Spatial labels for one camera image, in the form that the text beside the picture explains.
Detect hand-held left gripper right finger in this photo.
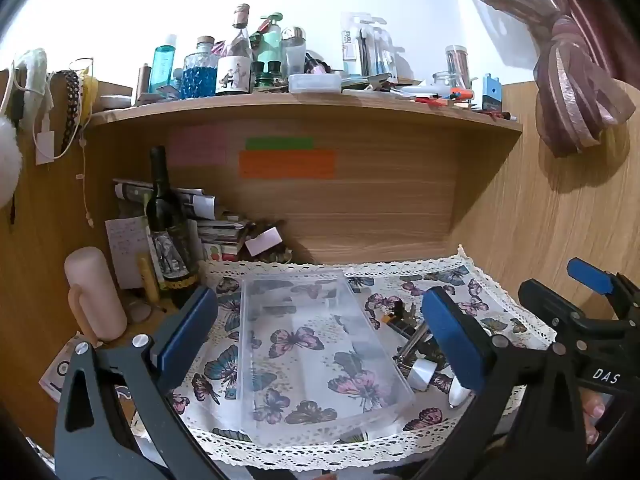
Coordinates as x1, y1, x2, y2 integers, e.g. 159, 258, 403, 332
372, 287, 589, 480

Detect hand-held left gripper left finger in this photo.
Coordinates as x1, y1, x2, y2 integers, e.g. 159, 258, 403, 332
54, 286, 226, 480

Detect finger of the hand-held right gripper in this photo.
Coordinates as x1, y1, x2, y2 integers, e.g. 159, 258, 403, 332
518, 279, 591, 356
566, 257, 640, 322

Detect clear plastic storage box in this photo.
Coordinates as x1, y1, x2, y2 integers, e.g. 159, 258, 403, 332
238, 268, 417, 449

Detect person's right hand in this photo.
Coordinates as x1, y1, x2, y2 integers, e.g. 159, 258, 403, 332
582, 394, 617, 447

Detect chrome metal tool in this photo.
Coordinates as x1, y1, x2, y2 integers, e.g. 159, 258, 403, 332
393, 319, 437, 368

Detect butterfly print lace cloth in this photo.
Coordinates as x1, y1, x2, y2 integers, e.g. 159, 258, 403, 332
169, 245, 559, 472

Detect yellow lip balm tube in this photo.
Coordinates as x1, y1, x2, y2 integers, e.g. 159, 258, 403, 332
138, 255, 161, 307

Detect dark wine bottle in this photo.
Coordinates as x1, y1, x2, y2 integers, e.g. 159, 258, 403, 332
144, 145, 202, 309

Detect pink mug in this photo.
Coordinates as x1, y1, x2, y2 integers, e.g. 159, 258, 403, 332
63, 247, 129, 344

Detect white handwritten note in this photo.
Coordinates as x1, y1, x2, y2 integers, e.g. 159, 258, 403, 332
104, 217, 152, 291

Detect stack of papers and booklets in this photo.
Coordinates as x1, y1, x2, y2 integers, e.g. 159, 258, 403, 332
112, 177, 253, 262

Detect small white cardboard box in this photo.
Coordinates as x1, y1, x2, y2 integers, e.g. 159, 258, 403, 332
244, 226, 282, 256

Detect white and blue sticker sheet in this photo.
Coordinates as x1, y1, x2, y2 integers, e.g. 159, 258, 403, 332
39, 331, 103, 403

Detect pink sticky note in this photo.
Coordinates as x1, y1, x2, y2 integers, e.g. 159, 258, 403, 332
168, 126, 228, 167

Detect orange sticky note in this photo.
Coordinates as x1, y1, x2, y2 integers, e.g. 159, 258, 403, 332
238, 149, 336, 180

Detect small blue box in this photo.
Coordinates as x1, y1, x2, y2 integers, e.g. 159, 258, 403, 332
481, 73, 503, 111

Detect green sticky note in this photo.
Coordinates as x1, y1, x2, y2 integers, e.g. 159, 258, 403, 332
245, 136, 315, 151

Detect pink curtain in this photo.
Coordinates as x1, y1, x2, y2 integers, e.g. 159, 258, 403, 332
446, 0, 637, 159

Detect white hanging tag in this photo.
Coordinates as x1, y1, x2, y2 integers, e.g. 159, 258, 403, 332
34, 130, 55, 166

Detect white plush pompom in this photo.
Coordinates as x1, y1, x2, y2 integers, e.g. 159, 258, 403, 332
0, 114, 24, 209

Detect tall glass jar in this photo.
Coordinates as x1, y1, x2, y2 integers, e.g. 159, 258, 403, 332
444, 44, 472, 91

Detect wooden shelf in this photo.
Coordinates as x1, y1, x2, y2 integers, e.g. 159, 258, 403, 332
89, 91, 524, 135

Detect patterned dark headband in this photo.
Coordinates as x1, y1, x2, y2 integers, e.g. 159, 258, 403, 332
61, 70, 83, 157

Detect glass bottle with blue beads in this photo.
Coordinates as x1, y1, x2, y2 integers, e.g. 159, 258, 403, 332
181, 35, 220, 100

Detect light blue liquid bottle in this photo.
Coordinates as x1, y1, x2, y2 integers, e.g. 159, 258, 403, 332
149, 34, 179, 96

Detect dark green small bottle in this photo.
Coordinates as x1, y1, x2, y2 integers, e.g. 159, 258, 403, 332
251, 59, 287, 90

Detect clear bottle with white label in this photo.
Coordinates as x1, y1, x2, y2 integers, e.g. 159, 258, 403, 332
215, 3, 253, 96

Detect small clear lidded container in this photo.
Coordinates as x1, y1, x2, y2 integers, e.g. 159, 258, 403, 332
288, 73, 343, 94

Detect clear glass perfume bottle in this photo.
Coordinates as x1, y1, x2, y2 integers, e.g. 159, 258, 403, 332
280, 26, 307, 79

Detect green pump bottle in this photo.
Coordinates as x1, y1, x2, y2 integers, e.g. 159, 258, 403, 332
251, 12, 284, 79

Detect white fluffy headband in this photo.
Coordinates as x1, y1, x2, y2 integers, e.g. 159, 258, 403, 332
9, 47, 55, 121

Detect packaged toothbrushes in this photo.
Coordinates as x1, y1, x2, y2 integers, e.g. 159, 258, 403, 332
341, 11, 397, 79

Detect round wire glasses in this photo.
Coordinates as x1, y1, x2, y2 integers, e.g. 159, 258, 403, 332
122, 296, 166, 325

